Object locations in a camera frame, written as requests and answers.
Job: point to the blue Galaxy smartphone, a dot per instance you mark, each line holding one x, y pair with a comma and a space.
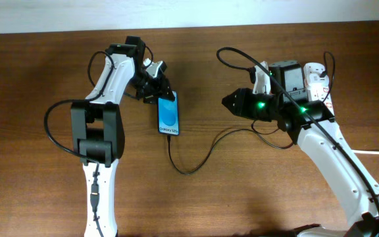
168, 116

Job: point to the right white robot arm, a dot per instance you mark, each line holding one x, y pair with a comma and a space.
282, 92

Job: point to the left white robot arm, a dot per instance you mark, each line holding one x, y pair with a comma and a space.
97, 129

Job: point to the white power strip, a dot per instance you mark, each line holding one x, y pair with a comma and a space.
317, 85

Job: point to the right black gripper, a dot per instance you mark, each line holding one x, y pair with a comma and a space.
241, 108

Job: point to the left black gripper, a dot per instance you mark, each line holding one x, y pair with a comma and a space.
156, 92

